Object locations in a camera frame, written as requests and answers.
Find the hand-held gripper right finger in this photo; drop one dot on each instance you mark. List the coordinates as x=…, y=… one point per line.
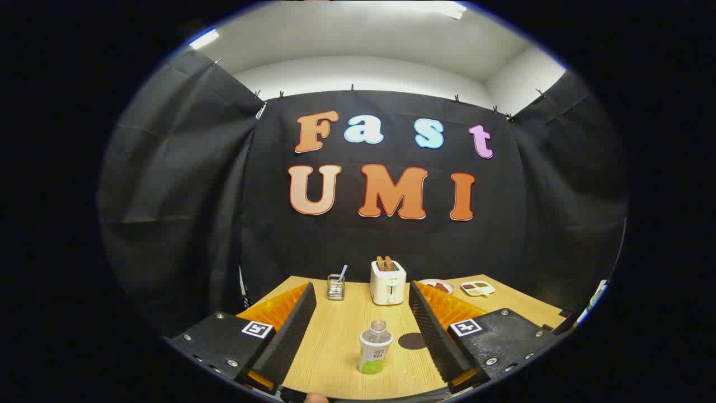
x=433, y=336

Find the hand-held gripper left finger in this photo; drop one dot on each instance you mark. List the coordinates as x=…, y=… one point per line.
x=291, y=336

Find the dark brown round coaster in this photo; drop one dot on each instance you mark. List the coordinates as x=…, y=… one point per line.
x=413, y=341

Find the clear juice bottle white label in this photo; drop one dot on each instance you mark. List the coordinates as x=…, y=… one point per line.
x=375, y=347

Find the wooden table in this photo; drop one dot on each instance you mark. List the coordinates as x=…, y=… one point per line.
x=335, y=347

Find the round plate with red food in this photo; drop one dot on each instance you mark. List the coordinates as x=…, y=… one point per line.
x=439, y=286

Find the white divided spice tray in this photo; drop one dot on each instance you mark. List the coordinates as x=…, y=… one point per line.
x=477, y=288

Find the white toaster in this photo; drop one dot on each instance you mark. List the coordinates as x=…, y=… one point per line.
x=387, y=285

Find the black table clamp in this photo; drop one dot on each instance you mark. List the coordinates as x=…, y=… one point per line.
x=565, y=319

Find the white and green gadget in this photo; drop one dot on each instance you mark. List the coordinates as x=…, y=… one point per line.
x=594, y=299

